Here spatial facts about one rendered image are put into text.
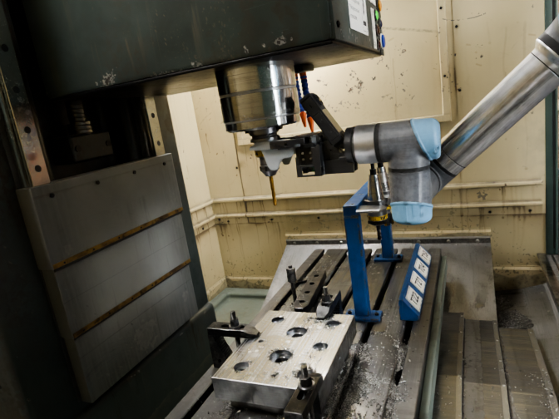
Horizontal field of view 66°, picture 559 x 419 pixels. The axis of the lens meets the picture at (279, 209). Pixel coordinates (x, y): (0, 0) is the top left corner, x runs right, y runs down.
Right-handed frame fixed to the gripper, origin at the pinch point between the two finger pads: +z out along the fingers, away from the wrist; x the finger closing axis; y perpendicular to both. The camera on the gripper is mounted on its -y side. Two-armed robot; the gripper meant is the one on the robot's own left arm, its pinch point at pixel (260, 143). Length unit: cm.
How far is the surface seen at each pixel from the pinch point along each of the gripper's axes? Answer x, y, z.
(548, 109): 100, 7, -67
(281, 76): -3.7, -12.5, -8.0
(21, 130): -21.3, -9.1, 42.4
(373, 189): 28.8, 17.5, -17.0
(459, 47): 100, -19, -38
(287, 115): -3.4, -5.0, -8.1
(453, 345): 38, 67, -35
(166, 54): -12.5, -18.9, 10.5
